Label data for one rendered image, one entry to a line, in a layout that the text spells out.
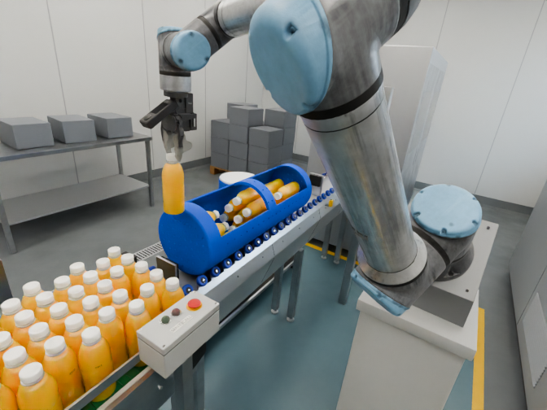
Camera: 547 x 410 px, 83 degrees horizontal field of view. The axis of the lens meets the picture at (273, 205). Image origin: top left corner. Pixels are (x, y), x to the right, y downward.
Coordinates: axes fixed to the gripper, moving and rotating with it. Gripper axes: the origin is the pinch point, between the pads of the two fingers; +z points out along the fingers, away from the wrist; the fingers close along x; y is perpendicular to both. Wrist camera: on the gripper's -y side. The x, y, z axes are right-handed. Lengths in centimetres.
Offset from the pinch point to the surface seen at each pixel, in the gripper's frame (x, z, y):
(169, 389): -26, 66, -23
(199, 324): -35, 34, -19
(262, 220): -9, 34, 39
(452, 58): 22, -64, 527
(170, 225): 7.5, 30.0, 3.1
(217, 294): -12, 57, 10
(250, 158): 226, 109, 303
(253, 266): -9, 57, 36
